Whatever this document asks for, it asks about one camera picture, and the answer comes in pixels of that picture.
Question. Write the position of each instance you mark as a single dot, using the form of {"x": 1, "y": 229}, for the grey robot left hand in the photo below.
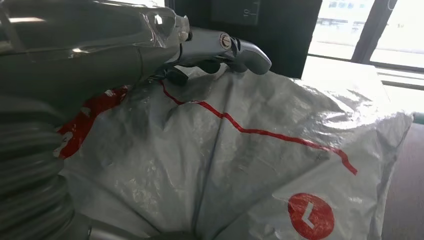
{"x": 82, "y": 56}

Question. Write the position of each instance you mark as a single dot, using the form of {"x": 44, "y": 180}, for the white plastic package red print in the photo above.
{"x": 215, "y": 165}

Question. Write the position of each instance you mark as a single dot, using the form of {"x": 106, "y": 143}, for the dark inbound scanning machine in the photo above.
{"x": 281, "y": 33}

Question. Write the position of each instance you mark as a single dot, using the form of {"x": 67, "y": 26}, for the ribbed grey left arm sleeve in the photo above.
{"x": 30, "y": 172}

